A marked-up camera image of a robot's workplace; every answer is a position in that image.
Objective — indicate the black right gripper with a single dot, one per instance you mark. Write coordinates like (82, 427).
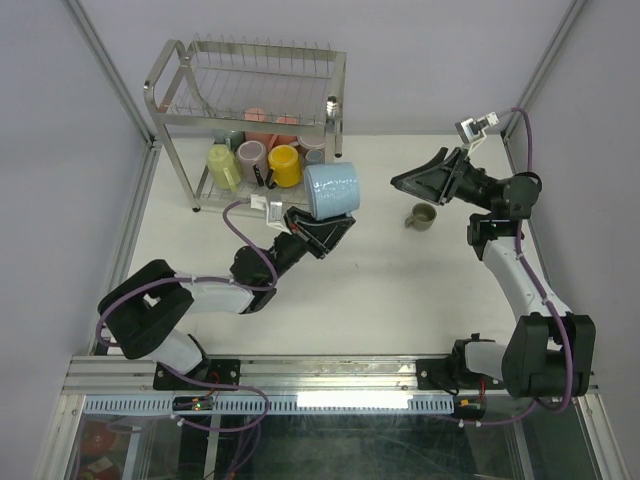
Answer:
(431, 181)

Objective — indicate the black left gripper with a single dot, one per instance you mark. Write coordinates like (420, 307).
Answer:
(316, 235)

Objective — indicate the light blue mug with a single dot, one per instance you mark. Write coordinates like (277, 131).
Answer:
(332, 189)

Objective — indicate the small olive cup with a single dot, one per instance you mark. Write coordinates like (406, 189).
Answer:
(421, 217)

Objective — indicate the grey white small mug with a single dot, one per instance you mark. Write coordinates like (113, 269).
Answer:
(314, 157)

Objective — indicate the yellow mug black handle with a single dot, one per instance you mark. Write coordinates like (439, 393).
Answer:
(284, 167)

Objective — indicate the lilac mug with handle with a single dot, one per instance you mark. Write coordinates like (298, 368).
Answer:
(309, 142)

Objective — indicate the lilac mug black handle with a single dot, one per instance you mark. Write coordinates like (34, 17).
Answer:
(252, 158)

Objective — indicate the pale green mug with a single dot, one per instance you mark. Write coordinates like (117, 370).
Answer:
(223, 167)

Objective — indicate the grey-blue round ceramic cup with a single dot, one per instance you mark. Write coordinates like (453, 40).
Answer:
(232, 139)

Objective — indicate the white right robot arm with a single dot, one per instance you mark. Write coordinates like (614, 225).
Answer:
(551, 349)

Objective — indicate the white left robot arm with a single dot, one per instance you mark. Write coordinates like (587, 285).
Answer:
(141, 315)

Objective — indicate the stainless steel dish rack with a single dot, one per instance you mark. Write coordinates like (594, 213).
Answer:
(251, 86)

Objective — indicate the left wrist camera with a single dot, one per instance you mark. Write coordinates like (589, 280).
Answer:
(273, 209)

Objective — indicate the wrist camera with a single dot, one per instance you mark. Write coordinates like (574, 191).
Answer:
(273, 209)
(472, 131)

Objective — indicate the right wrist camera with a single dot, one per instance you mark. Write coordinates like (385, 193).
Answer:
(472, 131)

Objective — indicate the white slotted cable duct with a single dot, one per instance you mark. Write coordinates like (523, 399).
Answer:
(310, 403)

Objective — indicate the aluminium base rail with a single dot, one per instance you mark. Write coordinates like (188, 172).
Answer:
(273, 374)

